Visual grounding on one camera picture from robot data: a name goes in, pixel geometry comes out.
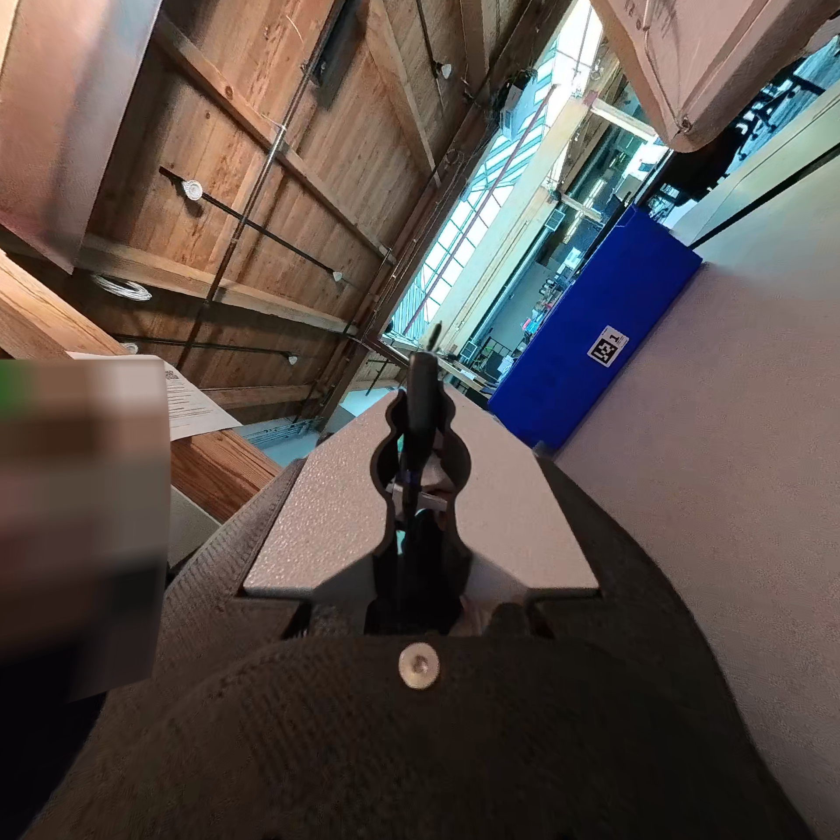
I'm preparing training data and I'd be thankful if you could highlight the grey metal duct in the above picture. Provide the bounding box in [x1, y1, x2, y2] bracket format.
[0, 0, 163, 273]

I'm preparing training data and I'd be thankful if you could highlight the large blue plastic bin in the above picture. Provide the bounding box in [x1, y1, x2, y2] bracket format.
[489, 203, 703, 454]

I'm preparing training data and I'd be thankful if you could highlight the white paper notice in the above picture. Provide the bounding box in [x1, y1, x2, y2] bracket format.
[69, 351, 242, 442]

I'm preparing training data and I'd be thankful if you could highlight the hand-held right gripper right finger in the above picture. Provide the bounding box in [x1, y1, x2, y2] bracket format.
[438, 387, 601, 606]

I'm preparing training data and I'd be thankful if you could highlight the thick wooden beam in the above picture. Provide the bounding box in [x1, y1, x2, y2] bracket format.
[0, 252, 283, 526]

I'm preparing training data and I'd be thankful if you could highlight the wooden document stand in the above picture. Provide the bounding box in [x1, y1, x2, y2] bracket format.
[591, 0, 831, 153]

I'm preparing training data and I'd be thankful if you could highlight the white cable coil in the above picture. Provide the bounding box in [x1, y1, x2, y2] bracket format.
[91, 273, 153, 303]

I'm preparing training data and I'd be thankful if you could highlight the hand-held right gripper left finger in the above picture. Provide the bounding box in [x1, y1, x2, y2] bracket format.
[243, 387, 411, 601]

